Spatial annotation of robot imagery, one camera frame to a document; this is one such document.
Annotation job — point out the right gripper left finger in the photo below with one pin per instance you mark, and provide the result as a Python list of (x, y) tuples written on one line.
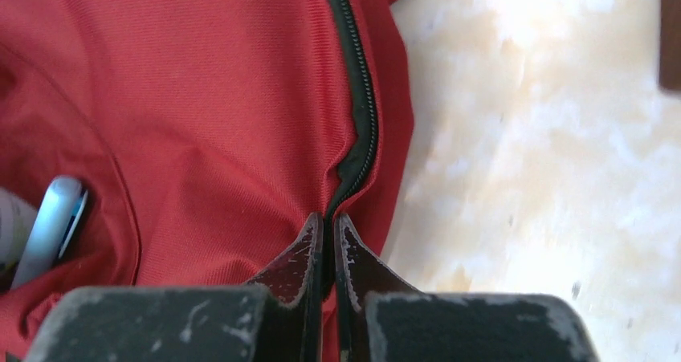
[(274, 316)]

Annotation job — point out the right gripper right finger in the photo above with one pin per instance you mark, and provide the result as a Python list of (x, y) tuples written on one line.
[(381, 317)]

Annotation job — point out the red student backpack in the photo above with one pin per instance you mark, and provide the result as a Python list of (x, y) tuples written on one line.
[(206, 130)]

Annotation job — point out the brown wooden metronome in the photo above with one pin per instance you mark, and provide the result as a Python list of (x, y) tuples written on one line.
[(669, 45)]

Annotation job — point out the round blue patterned tin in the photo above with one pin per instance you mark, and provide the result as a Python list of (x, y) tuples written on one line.
[(58, 216)]

